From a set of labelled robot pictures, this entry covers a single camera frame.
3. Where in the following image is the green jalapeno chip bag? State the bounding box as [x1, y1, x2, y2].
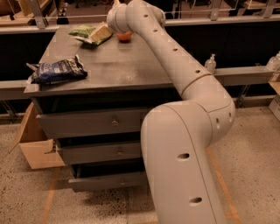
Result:
[69, 25, 100, 46]

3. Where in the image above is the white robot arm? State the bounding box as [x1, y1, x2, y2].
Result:
[107, 0, 235, 224]

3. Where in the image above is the blue chip bag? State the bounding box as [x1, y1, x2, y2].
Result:
[26, 55, 88, 84]

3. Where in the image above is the orange fruit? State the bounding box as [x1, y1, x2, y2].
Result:
[116, 31, 132, 42]

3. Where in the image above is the grey drawer cabinet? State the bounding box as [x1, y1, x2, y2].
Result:
[25, 26, 180, 179]

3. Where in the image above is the top grey drawer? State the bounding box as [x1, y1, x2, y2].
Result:
[37, 107, 149, 139]

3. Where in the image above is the grey drawer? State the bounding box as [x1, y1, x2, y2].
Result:
[37, 107, 149, 139]
[57, 141, 142, 165]
[68, 172, 147, 192]

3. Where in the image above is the clear sanitizer bottle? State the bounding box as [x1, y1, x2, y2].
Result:
[205, 53, 216, 74]

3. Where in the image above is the middle grey drawer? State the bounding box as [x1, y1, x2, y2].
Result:
[57, 141, 142, 165]

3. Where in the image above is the cardboard box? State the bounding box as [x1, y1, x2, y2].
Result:
[9, 103, 65, 170]

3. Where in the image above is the bottom grey drawer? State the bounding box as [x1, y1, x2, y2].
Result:
[68, 172, 147, 192]

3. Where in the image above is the grey metal rail ledge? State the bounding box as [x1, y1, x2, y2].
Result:
[0, 66, 273, 101]

